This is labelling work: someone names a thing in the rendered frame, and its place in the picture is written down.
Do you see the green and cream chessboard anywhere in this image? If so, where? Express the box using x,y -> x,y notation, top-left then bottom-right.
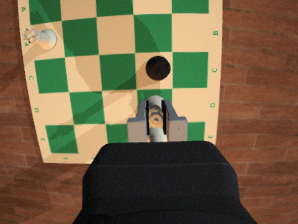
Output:
18,0 -> 222,164

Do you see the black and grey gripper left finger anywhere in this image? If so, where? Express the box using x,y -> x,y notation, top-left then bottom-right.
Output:
127,100 -> 149,143

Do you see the black chess piece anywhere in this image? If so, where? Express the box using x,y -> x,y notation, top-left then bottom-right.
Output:
146,56 -> 171,81

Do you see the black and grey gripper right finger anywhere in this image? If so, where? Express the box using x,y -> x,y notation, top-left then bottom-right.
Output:
161,100 -> 188,142

